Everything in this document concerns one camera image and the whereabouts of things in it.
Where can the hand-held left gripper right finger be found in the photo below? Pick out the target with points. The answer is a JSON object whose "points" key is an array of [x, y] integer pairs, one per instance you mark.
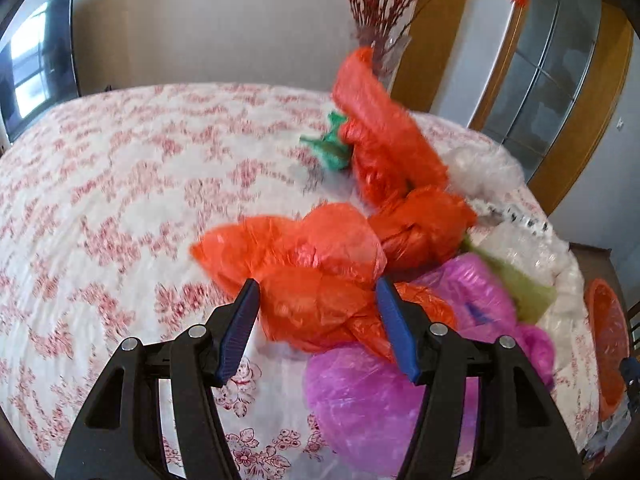
{"points": [[397, 330]]}

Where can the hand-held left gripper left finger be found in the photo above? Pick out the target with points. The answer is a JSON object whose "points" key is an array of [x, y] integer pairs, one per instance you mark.
{"points": [[235, 340]]}

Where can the wide orange plastic bag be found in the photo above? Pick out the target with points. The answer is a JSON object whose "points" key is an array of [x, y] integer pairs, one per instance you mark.
{"points": [[300, 280]]}

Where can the long orange plastic bag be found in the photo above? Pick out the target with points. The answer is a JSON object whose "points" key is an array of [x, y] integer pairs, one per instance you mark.
{"points": [[385, 135]]}

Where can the orange plastic basket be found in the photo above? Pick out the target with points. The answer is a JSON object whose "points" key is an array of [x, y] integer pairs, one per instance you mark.
{"points": [[607, 350]]}

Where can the large magenta plastic bag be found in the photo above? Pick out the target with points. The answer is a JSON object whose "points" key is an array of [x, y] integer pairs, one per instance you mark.
{"points": [[350, 400]]}

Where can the crumpled orange plastic bag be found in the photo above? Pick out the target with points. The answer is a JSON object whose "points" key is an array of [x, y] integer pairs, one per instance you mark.
{"points": [[425, 230]]}

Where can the olive green plastic bag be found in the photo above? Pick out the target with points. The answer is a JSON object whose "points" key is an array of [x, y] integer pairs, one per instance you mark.
{"points": [[525, 290]]}

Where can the glass vase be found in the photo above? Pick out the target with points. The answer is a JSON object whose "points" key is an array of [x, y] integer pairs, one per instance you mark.
{"points": [[395, 65]]}

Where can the wooden framed glass door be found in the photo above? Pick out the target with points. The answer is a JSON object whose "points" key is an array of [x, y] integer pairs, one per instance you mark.
{"points": [[550, 60]]}

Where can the black television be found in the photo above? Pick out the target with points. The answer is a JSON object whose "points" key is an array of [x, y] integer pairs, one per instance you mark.
{"points": [[35, 70]]}

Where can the wooden wall trim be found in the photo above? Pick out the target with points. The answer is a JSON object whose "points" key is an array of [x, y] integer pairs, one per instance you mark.
{"points": [[435, 50]]}

